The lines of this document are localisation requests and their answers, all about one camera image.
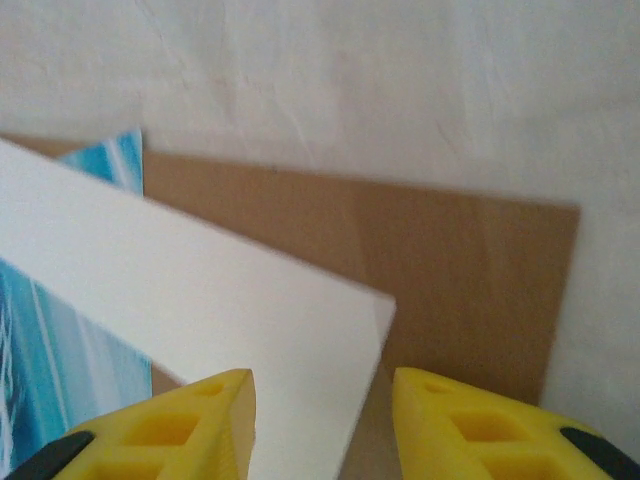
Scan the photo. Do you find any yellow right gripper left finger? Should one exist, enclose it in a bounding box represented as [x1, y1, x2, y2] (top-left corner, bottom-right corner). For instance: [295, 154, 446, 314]
[9, 368, 258, 480]

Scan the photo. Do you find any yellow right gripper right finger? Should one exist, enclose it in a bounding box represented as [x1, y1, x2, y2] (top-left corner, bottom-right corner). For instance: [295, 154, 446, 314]
[391, 366, 640, 480]

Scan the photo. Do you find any white picture frame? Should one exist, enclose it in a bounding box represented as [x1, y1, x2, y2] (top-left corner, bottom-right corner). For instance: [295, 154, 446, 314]
[0, 138, 397, 480]

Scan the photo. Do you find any brown frame backing board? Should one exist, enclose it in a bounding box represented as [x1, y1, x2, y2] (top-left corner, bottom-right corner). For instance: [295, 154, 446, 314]
[0, 132, 582, 480]

